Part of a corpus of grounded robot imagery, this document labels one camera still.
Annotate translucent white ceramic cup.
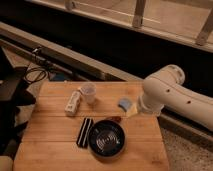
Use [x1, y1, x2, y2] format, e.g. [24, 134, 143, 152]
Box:
[80, 83, 96, 104]

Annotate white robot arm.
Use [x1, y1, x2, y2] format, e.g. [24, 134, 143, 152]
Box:
[138, 64, 213, 132]

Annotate dark ceramic bowl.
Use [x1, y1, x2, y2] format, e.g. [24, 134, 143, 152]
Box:
[87, 120, 126, 158]

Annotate blue sponge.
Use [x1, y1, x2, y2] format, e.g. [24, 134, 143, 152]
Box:
[118, 98, 132, 111]

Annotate yellow sponge piece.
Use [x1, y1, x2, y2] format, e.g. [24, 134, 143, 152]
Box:
[126, 104, 138, 117]

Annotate white remote controller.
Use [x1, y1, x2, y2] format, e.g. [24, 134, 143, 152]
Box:
[65, 91, 81, 116]

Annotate black striped rectangular block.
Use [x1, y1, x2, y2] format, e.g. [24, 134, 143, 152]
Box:
[76, 118, 94, 148]

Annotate black cable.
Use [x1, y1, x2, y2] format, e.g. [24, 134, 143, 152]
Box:
[23, 47, 54, 85]

